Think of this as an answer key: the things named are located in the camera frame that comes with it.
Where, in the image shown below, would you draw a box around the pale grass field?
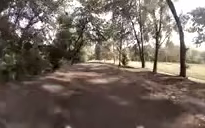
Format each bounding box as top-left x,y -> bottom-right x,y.
88,59 -> 205,84

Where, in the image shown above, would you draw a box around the green bushes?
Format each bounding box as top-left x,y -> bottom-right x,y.
0,39 -> 74,84

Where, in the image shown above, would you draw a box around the leaning tree trunk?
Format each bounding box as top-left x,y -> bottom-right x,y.
165,0 -> 189,78

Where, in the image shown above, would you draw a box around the row of trees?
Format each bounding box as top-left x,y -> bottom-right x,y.
0,0 -> 205,74

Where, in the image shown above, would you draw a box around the brown dirt path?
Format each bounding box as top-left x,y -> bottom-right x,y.
0,61 -> 205,128

